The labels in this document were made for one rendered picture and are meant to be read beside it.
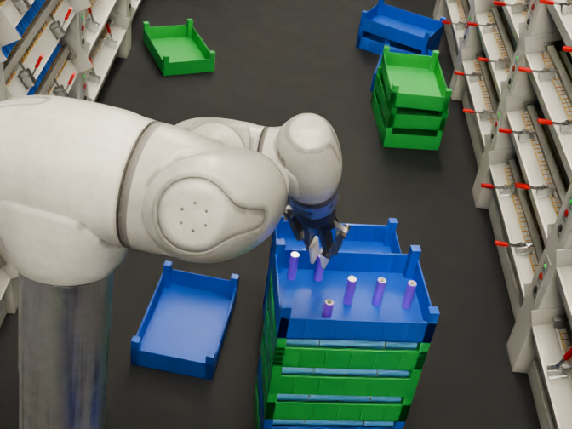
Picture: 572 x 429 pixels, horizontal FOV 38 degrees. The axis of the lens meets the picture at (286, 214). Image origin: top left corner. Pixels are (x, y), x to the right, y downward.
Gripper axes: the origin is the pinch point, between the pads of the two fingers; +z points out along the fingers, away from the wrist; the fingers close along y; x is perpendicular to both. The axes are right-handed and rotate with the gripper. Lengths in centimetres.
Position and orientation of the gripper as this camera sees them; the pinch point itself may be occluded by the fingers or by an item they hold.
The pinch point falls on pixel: (319, 252)
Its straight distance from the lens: 165.1
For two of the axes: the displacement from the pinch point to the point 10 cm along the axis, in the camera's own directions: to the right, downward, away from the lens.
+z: 0.8, 5.0, 8.6
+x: 4.5, -7.9, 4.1
